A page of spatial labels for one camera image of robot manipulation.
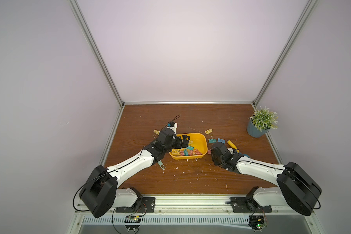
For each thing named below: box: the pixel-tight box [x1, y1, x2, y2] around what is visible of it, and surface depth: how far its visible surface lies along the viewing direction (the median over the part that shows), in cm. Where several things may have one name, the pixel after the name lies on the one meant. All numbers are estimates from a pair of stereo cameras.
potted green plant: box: [246, 106, 279, 138], surface depth 91 cm
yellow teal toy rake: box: [227, 139, 240, 154], surface depth 96 cm
